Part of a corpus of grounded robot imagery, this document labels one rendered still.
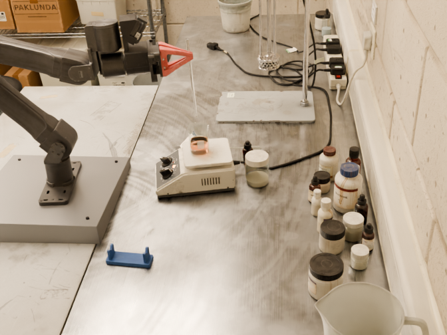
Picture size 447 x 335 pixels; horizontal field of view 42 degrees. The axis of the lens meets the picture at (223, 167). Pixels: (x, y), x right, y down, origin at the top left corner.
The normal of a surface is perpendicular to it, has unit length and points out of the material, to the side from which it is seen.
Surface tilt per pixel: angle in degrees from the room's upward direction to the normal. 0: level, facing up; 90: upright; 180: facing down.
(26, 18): 92
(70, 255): 0
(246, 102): 0
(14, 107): 84
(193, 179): 90
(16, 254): 0
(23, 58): 83
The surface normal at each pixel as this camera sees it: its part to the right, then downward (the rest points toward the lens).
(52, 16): -0.12, 0.58
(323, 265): -0.04, -0.83
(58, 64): 0.01, 0.44
